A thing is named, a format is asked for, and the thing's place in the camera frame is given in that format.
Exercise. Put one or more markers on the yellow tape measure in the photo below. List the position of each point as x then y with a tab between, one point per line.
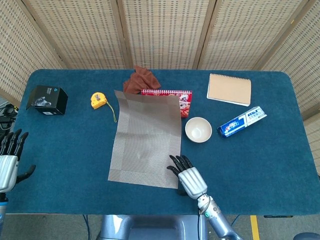
98	100

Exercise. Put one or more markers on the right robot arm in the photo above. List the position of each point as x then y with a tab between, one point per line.
217	220

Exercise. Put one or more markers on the white small bowl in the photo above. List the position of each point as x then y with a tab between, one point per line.
198	130

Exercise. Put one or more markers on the kraft spiral notebook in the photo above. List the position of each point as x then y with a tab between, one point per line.
228	88

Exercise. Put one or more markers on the brown crumpled cloth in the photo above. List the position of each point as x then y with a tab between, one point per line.
140	80

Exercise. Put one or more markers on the woven bamboo folding screen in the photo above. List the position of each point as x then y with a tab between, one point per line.
162	32

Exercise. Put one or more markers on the black cardboard box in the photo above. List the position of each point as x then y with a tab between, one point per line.
50	100

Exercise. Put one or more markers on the blue-grey robot torso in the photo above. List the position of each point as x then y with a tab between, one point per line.
155	227

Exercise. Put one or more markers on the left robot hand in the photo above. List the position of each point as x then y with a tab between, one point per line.
7	170

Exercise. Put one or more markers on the red desk calendar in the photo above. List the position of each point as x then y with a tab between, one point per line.
186	105

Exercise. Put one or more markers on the brown woven placemat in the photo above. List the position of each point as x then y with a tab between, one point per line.
147	140

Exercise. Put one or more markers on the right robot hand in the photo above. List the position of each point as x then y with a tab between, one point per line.
192	181

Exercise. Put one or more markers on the blue toothpaste box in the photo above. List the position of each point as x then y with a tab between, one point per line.
240	122

